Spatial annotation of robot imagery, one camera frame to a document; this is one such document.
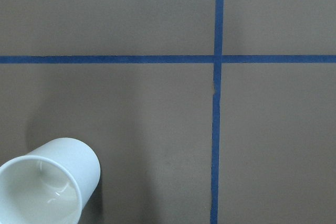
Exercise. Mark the white cup on tree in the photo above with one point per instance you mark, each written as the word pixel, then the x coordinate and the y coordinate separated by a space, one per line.
pixel 51 184

